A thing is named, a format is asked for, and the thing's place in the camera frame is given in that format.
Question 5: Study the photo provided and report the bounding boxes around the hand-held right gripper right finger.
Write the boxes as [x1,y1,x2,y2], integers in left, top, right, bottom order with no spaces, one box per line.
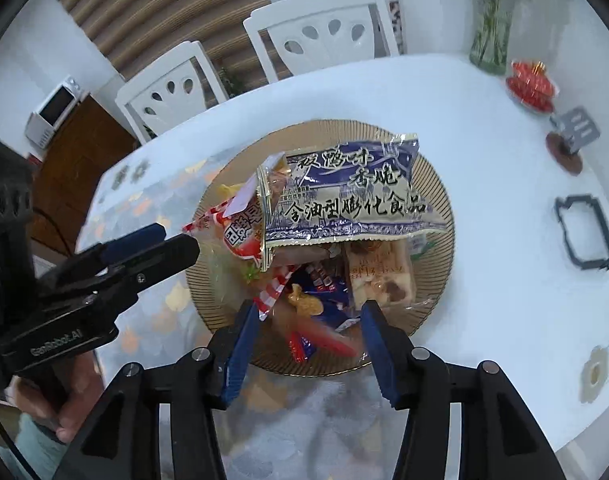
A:
[360,300,552,480]

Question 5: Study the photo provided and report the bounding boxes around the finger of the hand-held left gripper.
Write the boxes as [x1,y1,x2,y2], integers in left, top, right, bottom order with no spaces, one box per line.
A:
[39,223,168,282]
[44,234,201,322]

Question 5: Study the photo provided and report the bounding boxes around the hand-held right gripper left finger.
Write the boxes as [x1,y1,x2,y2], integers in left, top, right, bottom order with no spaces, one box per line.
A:
[67,299,261,480]

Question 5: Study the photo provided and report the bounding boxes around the small red blue snack packet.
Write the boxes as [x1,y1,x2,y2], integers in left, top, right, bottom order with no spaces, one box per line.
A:
[287,332,316,363]

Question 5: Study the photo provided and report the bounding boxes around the red orange snack packet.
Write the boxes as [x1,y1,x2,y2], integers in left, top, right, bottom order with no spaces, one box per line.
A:
[279,305,360,361]

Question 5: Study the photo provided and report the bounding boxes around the red white striped snack packet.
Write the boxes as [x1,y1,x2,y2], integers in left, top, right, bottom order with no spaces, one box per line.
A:
[253,267,298,322]
[183,180,268,273]

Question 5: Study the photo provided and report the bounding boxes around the clear beige pastry packet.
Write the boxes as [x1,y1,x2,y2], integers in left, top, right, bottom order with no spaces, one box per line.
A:
[344,240,417,311]

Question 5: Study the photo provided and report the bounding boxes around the orange pastry snack packet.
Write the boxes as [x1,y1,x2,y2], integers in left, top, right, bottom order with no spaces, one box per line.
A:
[257,152,291,211]

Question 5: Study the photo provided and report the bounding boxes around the large purple cream snack bag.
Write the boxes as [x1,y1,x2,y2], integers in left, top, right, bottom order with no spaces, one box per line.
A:
[257,132,447,266]

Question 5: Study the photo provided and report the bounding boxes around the round woven brown tray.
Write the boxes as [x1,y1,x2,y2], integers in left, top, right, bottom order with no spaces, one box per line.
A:
[187,120,456,377]

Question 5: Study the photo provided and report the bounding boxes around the person's left hand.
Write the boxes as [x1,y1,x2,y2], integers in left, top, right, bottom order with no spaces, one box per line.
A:
[9,349,105,442]

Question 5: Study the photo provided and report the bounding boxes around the brown wooden cabinet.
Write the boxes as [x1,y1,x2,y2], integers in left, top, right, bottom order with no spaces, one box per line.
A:
[29,97,138,256]

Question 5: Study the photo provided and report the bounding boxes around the white chair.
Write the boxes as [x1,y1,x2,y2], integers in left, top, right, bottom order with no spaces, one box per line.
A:
[243,0,401,85]
[115,41,230,145]

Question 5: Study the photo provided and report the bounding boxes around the white microwave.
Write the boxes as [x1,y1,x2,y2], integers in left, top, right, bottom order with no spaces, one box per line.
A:
[24,75,88,148]

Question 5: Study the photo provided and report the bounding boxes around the green potted plant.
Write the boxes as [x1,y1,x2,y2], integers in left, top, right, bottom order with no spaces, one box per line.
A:
[218,66,246,100]

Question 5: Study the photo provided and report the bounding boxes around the grey stand with brown base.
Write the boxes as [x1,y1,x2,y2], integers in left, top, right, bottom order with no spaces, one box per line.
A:
[545,106,601,176]

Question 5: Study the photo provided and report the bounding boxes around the red ornament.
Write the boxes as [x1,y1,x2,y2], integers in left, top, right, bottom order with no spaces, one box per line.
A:
[507,60,557,111]

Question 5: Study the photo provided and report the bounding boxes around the glass vase with plant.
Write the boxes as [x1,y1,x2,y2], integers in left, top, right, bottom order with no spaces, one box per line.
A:
[469,0,527,73]

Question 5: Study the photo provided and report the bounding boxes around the black frame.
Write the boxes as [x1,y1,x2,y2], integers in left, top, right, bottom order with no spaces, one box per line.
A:
[555,194,609,271]

